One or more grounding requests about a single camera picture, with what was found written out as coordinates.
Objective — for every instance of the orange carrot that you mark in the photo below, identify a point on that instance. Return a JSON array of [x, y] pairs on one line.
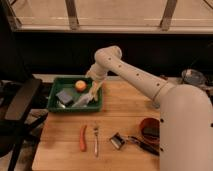
[[82, 140]]

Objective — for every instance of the orange bowl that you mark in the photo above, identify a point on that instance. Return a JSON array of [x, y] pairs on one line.
[[153, 123]]

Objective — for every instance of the silver fork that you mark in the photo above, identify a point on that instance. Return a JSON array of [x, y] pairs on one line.
[[96, 129]]

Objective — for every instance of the grey round dish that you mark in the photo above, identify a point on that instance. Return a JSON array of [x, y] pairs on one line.
[[193, 77]]

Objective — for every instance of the blue grey sponge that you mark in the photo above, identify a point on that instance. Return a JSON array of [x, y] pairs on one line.
[[64, 97]]

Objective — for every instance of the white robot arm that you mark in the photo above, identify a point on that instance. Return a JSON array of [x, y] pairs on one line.
[[186, 113]]

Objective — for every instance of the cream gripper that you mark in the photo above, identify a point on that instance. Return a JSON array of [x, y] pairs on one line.
[[96, 86]]

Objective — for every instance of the clear plastic bag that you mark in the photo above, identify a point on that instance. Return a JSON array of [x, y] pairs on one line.
[[82, 101]]

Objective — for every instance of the black sponge block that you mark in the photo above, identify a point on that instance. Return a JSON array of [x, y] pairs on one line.
[[150, 132]]

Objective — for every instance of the black handled tool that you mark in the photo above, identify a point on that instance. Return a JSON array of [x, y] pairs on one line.
[[143, 145]]

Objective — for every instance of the green plastic tray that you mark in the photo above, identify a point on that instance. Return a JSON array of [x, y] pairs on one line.
[[68, 84]]

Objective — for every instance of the black office chair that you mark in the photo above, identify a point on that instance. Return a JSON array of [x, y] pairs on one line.
[[13, 129]]

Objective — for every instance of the black metal peeler head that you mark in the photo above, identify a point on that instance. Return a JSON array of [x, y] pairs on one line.
[[117, 141]]

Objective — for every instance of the red yellow apple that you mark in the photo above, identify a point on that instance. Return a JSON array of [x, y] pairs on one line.
[[80, 85]]

